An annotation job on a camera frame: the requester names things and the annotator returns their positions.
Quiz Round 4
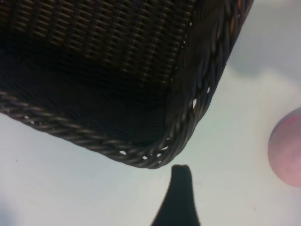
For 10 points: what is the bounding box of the pink peach with green leaf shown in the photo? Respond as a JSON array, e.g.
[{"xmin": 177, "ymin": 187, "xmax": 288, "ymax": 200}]
[{"xmin": 267, "ymin": 110, "xmax": 301, "ymax": 189}]

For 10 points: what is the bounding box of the dark brown wicker basket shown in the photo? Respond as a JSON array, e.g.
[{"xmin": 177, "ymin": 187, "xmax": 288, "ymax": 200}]
[{"xmin": 0, "ymin": 0, "xmax": 256, "ymax": 170}]

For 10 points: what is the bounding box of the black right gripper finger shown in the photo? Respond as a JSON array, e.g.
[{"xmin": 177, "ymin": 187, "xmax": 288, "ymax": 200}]
[{"xmin": 150, "ymin": 164, "xmax": 202, "ymax": 226}]

